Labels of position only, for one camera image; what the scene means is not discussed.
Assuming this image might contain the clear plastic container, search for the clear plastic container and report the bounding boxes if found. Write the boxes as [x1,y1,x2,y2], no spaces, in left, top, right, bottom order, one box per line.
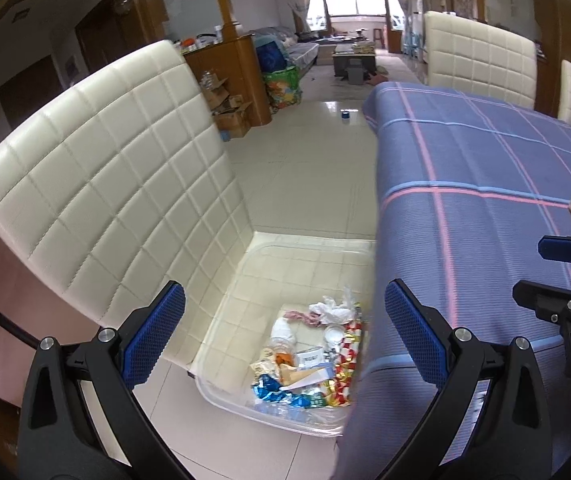
[188,240,379,438]

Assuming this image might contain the colourful printed bag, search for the colourful printed bag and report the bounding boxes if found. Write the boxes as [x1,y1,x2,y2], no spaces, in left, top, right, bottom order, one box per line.
[262,67,302,110]

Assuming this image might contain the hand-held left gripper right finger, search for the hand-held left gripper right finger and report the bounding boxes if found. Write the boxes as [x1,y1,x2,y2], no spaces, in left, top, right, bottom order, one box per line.
[379,279,552,480]

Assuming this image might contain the white paper scrap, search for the white paper scrap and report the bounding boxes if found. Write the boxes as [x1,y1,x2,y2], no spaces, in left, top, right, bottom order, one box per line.
[280,365,336,391]

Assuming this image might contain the blue bag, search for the blue bag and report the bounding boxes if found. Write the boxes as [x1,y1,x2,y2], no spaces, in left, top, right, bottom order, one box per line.
[255,35,289,73]

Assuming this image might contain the small white plastic bottle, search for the small white plastic bottle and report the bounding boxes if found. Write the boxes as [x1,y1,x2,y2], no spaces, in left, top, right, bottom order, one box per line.
[270,317,297,356]

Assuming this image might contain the blue plaid tablecloth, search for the blue plaid tablecloth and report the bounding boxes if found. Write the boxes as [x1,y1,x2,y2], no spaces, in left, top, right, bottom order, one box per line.
[335,81,571,480]

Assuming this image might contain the wooden room divider cabinet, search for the wooden room divider cabinet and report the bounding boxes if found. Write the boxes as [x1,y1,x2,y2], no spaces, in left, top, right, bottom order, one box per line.
[180,0,273,138]

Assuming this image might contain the gold foil wrapper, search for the gold foil wrapper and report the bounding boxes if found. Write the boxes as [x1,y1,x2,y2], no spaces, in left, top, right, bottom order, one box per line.
[315,380,351,406]

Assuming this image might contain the blue foil wrapper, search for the blue foil wrapper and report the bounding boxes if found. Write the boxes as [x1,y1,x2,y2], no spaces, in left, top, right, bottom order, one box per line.
[251,374,316,408]

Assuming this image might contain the dark wooden door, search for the dark wooden door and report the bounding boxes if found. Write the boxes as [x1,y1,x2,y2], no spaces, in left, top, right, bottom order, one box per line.
[0,52,73,121]

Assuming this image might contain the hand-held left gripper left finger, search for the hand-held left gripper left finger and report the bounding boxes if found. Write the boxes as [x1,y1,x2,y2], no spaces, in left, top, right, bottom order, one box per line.
[16,280,197,480]

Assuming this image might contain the pink paper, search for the pink paper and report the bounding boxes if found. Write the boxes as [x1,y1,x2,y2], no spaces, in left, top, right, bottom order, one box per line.
[285,310,322,328]

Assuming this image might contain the red and gold striped wrapper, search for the red and gold striped wrapper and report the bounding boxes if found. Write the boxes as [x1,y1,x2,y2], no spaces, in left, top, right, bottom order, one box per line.
[335,305,369,406]

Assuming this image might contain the row of jars and bottles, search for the row of jars and bottles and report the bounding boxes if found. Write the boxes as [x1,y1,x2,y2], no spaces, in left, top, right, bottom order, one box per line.
[180,34,223,53]

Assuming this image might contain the grey sofa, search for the grey sofa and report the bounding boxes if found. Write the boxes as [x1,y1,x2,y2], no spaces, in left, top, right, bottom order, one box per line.
[252,25,321,68]

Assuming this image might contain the dark coffee table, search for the dark coffee table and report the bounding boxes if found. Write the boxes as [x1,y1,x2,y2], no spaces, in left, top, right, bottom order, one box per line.
[333,42,377,77]

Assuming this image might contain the open cardboard box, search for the open cardboard box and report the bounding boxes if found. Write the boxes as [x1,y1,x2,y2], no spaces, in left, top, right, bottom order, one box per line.
[214,102,253,138]
[200,77,231,111]

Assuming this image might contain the white tissue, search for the white tissue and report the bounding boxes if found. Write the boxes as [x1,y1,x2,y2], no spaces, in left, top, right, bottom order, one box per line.
[309,287,357,326]

